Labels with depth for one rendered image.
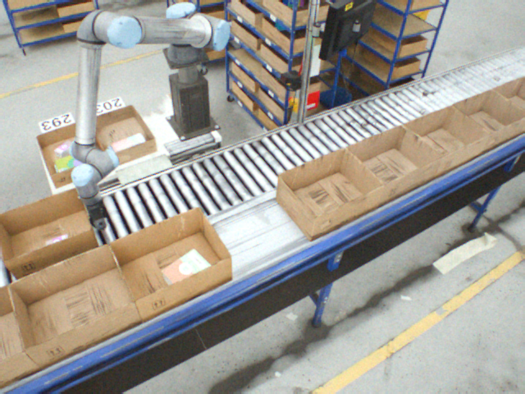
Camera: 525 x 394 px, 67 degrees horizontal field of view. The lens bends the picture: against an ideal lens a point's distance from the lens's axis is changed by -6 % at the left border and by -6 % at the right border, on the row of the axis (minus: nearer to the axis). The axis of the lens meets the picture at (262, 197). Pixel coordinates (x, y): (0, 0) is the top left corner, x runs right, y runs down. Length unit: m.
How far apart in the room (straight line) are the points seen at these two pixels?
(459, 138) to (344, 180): 0.81
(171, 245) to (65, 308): 0.49
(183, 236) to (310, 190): 0.66
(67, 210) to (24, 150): 1.87
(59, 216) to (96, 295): 0.62
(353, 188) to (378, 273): 0.96
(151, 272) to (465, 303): 2.05
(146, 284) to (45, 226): 0.72
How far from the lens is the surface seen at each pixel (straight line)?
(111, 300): 1.77
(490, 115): 2.97
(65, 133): 2.72
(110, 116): 2.73
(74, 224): 2.23
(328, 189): 2.09
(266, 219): 1.94
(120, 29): 1.69
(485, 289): 3.17
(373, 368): 2.63
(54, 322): 1.80
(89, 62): 1.85
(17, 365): 1.67
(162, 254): 1.85
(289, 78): 2.48
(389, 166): 2.30
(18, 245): 2.26
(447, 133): 2.67
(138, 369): 1.92
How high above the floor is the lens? 2.38
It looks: 48 degrees down
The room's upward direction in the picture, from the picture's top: 3 degrees clockwise
